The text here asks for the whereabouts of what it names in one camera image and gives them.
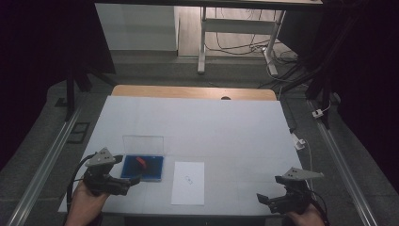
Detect red stamp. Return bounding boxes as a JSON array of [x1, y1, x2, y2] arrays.
[[135, 156, 148, 170]]

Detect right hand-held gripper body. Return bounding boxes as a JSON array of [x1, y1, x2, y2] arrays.
[[267, 167, 326, 217]]

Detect white desk frame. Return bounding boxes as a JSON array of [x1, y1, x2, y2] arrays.
[[197, 6, 287, 77]]

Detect wooden table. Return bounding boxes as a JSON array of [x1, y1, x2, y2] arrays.
[[111, 84, 278, 102]]

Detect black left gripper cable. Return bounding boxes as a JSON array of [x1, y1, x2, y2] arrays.
[[66, 153, 97, 205]]

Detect blue box with clear lid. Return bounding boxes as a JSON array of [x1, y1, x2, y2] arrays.
[[120, 135, 165, 183]]

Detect black metal stand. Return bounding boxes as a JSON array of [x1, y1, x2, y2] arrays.
[[276, 18, 344, 130], [63, 60, 118, 122]]

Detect aluminium rail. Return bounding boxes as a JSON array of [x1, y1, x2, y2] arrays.
[[6, 105, 85, 226], [308, 99, 380, 226]]

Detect black floor frame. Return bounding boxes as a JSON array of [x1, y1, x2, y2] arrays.
[[66, 121, 91, 145]]

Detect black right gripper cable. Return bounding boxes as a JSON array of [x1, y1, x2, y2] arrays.
[[308, 187, 331, 226]]

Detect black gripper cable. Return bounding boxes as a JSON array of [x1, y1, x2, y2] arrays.
[[308, 187, 331, 226], [66, 153, 97, 205]]

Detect white paper sheet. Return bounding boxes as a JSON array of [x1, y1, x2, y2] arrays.
[[170, 161, 206, 206]]

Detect black floor cables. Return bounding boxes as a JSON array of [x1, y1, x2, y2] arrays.
[[205, 8, 299, 65]]

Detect person's left hand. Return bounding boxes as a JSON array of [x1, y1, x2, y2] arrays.
[[63, 181, 111, 226]]

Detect white adapter with cable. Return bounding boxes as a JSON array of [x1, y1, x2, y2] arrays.
[[291, 132, 314, 172]]

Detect white table cover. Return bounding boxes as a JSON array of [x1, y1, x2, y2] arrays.
[[57, 95, 303, 218]]

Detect white panel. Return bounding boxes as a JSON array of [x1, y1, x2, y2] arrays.
[[95, 3, 179, 52]]

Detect white plug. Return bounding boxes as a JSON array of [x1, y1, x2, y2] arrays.
[[311, 103, 332, 120]]

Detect person's right hand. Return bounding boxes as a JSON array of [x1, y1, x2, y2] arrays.
[[286, 203, 329, 226]]

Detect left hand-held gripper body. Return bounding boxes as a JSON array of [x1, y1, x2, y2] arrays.
[[82, 147, 132, 197]]

